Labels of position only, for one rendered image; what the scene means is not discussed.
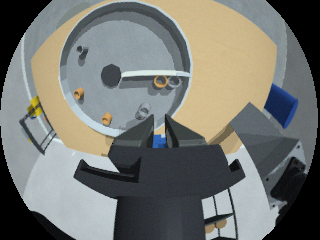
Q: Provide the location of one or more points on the blue crate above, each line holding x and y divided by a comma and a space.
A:
159, 141

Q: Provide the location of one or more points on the bronze bushing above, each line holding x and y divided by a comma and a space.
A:
162, 84
105, 117
78, 93

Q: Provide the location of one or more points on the grey metal bushing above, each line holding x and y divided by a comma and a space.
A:
175, 84
144, 113
82, 50

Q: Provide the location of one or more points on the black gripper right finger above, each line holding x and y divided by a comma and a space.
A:
177, 135

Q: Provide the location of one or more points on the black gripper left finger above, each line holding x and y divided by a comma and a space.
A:
140, 135

